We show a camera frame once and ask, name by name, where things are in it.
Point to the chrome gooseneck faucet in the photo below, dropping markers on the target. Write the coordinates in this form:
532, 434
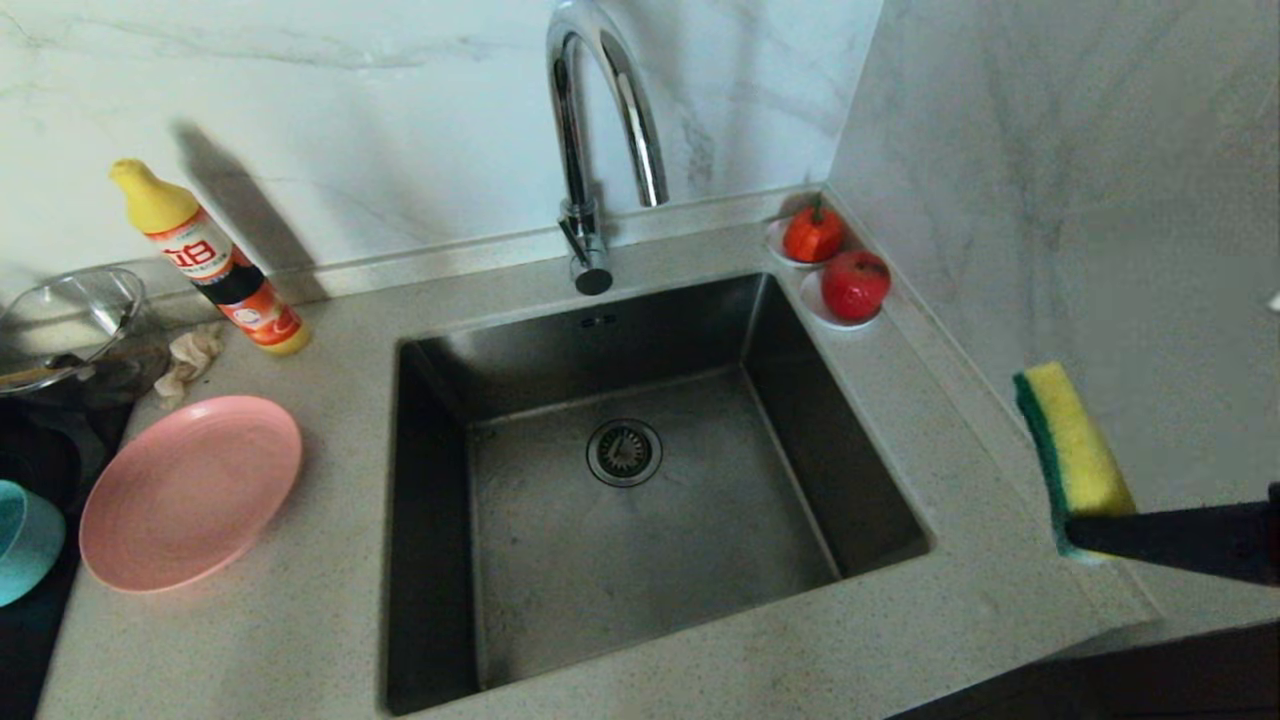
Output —
580, 150

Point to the teal bowl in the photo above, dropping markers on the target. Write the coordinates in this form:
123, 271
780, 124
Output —
22, 540

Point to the brown wooden stick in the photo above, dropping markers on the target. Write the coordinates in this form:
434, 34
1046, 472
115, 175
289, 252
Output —
30, 377

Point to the clear glass bowl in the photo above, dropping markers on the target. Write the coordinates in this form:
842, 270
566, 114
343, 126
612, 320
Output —
65, 300

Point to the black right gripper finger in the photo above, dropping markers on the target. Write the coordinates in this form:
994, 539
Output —
1180, 540

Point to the pink plate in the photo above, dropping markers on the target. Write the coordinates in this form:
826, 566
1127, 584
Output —
190, 495

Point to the yellow green sponge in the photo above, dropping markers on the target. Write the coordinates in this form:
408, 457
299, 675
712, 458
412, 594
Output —
1080, 450

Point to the round metal drain strainer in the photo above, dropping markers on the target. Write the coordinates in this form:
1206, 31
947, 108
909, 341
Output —
624, 452

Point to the red apple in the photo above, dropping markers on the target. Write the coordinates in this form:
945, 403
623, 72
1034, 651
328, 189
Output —
856, 286

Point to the stainless steel sink basin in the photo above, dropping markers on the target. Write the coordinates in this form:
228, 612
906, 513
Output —
650, 570

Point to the crumpled beige tissue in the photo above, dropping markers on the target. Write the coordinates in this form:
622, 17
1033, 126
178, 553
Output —
192, 360

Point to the black stove top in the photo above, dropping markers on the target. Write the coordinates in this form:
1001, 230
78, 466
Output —
30, 650

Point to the yellow capped dish soap bottle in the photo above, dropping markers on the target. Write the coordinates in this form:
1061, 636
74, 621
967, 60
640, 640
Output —
215, 265

